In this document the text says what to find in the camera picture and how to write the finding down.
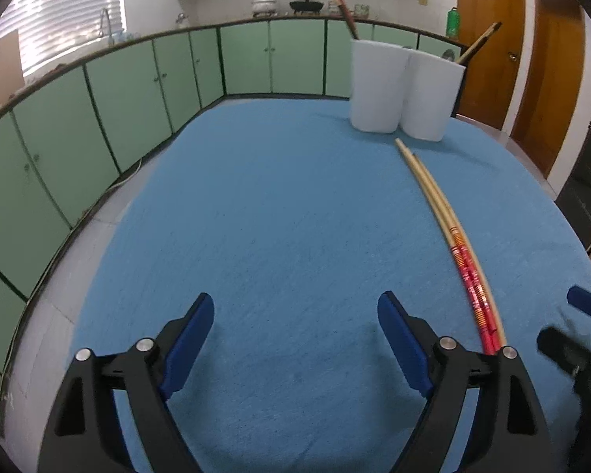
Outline brown wooden door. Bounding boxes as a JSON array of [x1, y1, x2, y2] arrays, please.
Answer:
[[455, 0, 527, 131], [509, 0, 586, 178]]

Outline blue table mat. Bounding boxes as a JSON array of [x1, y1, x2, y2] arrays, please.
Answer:
[[76, 96, 591, 473]]

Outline white window blinds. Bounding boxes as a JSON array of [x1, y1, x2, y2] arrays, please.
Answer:
[[10, 0, 126, 77]]

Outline plain wooden chopstick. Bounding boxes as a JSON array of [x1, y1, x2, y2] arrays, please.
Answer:
[[455, 22, 502, 66]]

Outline brown board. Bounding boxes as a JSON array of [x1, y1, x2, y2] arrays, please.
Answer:
[[0, 30, 25, 95]]

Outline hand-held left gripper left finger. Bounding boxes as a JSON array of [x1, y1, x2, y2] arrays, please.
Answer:
[[37, 292, 215, 473]]

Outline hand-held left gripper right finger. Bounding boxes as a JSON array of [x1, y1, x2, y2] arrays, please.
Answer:
[[377, 291, 552, 473]]

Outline white twin-compartment utensil holder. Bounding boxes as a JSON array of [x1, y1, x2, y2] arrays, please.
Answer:
[[349, 38, 465, 142]]

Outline red patterned bamboo chopsticks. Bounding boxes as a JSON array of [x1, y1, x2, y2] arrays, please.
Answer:
[[404, 145, 508, 350]]

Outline green lower kitchen cabinets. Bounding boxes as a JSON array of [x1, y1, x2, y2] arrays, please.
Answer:
[[0, 15, 466, 434]]

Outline red-handled wooden chopstick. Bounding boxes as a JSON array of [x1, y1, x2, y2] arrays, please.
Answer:
[[326, 0, 358, 40], [409, 152, 499, 354], [395, 138, 493, 356]]

